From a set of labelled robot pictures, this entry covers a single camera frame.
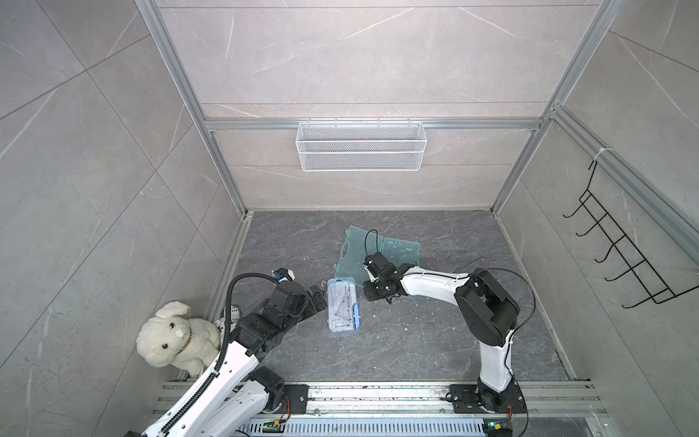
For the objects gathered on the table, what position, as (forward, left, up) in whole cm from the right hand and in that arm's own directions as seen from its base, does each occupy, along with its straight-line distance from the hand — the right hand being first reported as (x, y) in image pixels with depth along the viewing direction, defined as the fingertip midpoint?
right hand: (369, 291), depth 95 cm
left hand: (-9, +16, +16) cm, 24 cm away
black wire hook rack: (-18, -62, +32) cm, 72 cm away
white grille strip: (-39, +2, -1) cm, 39 cm away
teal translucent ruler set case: (+21, +4, 0) cm, 22 cm away
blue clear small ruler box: (-9, +9, +1) cm, 12 cm away
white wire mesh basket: (+45, +4, +30) cm, 54 cm away
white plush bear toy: (-21, +53, +17) cm, 59 cm away
